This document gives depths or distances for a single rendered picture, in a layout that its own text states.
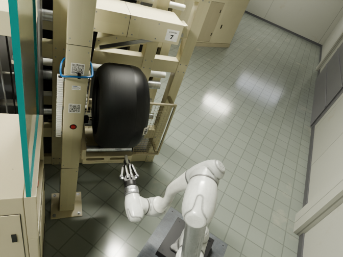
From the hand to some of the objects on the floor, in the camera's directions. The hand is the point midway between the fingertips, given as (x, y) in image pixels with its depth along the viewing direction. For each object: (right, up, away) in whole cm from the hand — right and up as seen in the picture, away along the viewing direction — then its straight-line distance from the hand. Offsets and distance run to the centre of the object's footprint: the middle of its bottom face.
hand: (126, 159), depth 175 cm
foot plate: (-69, -51, +73) cm, 113 cm away
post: (-69, -52, +73) cm, 113 cm away
